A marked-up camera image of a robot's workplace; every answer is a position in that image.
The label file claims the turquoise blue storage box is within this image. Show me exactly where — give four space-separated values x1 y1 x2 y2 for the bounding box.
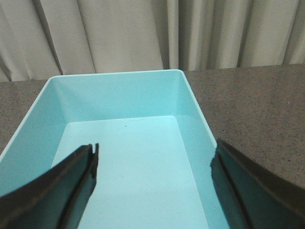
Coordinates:
0 70 228 229

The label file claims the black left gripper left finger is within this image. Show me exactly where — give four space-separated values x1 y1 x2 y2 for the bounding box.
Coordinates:
0 144 99 229

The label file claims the grey pleated curtain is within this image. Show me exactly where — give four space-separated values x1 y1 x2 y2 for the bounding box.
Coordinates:
0 0 305 82

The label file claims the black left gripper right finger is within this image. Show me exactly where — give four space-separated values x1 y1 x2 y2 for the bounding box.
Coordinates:
211 139 305 229

